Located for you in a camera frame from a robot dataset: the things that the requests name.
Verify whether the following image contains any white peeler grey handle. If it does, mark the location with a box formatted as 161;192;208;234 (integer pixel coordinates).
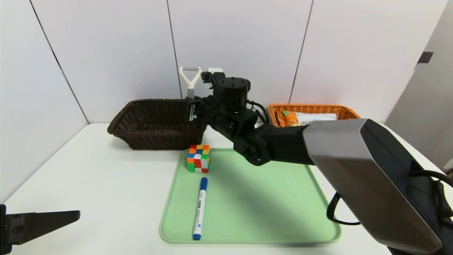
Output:
179;66;202;100

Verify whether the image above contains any dark brown wicker basket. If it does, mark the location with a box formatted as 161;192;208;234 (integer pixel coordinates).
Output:
107;99;210;151

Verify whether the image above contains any orange wicker basket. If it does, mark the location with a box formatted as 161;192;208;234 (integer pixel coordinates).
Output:
267;103;362;129

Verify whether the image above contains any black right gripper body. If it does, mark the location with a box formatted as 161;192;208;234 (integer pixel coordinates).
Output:
185;96;208;123

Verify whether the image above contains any blue white marker pen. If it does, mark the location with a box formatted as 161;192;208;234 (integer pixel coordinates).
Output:
193;177;208;240

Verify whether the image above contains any multicoloured puzzle cube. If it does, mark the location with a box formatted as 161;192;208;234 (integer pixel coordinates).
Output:
187;144;211;173

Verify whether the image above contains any light green plastic tray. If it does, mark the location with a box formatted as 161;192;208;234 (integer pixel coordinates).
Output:
159;148;342;244

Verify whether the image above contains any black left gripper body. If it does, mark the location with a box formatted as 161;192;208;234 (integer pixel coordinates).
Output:
0;204;12;255

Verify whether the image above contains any orange snack bag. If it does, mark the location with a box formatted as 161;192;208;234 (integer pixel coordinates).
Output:
281;110;338;127

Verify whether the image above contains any labelled black right arm cable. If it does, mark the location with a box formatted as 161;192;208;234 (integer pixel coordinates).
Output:
246;100;270;124

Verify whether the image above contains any black right upper arm cable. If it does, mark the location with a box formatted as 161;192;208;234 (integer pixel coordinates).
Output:
326;192;361;226

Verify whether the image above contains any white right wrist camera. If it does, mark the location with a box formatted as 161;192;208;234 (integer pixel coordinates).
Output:
201;67;226;90

